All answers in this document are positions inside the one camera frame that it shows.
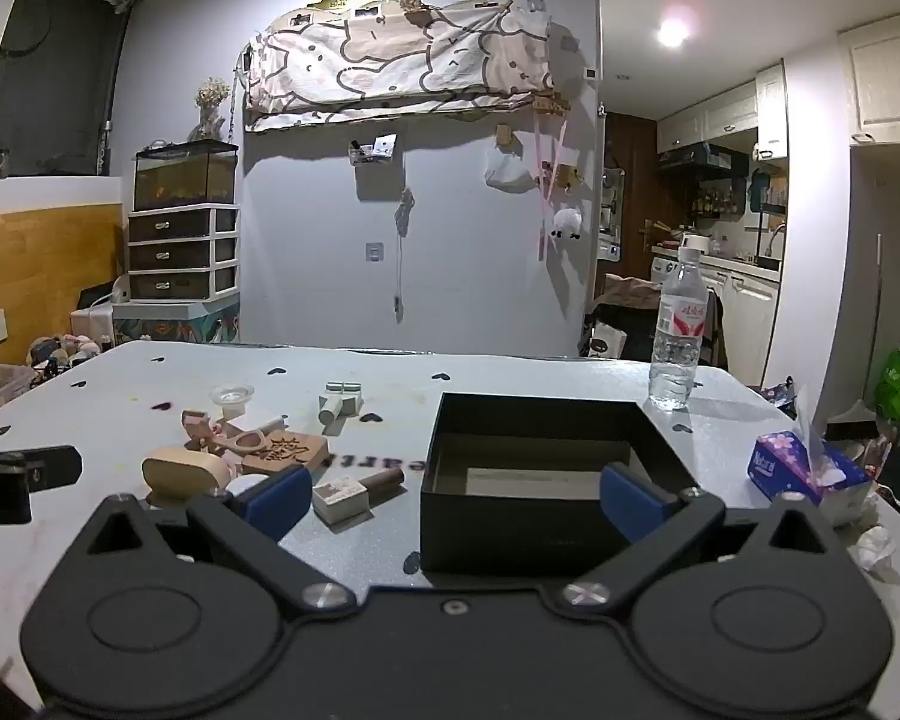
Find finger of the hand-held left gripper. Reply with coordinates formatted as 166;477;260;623
0;445;84;495

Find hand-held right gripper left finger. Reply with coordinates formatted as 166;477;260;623
73;463;359;619

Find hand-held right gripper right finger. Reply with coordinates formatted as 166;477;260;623
555;462;848;616

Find carved wooden block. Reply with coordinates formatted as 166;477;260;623
239;431;332;478

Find small white box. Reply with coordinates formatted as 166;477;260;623
312;477;370;526

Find pink plastic clip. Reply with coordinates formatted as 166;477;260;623
182;410;287;463

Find brown tube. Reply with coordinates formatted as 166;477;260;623
355;467;407;497

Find rounded light wooden block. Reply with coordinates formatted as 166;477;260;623
142;448;230;498

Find small clear cup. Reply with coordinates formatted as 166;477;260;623
208;383;257;422

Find black cardboard box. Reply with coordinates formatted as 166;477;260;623
418;392;701;578

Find clear storage bin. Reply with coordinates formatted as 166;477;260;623
0;363;39;418

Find pile of plush toys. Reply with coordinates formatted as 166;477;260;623
28;331;107;377

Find clear water bottle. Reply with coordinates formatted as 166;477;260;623
648;234;710;413

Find blue floral tissue box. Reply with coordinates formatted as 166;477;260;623
746;385;875;527

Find white appliance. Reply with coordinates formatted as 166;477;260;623
74;273;131;350

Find painted teal cabinet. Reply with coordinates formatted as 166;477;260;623
112;292;242;347

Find chair with brown jacket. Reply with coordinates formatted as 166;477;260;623
584;273;729;369

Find white kitchen counter cabinet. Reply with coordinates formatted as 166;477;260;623
648;247;785;388

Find crumpled white tissue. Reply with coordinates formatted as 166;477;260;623
847;524;900;581

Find white drawer unit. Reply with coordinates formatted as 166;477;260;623
125;203;242;303

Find green shopping bag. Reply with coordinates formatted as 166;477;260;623
873;348;900;422

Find glass fish tank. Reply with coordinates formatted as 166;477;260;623
133;140;240;213

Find white hanging bag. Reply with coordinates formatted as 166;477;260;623
483;145;536;193

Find dark window curtain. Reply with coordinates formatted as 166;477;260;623
0;0;140;180

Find dried flower bouquet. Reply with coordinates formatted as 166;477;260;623
194;76;233;143

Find printed cartoon cloth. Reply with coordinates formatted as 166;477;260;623
241;1;557;135

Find white upper cabinet door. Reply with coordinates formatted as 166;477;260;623
838;10;900;146

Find hanging white cable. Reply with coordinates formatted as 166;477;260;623
391;187;418;317

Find clear wall holder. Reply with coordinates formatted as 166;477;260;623
348;133;399;167

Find white kitchen wall cabinets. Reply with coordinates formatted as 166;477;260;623
655;61;789;161

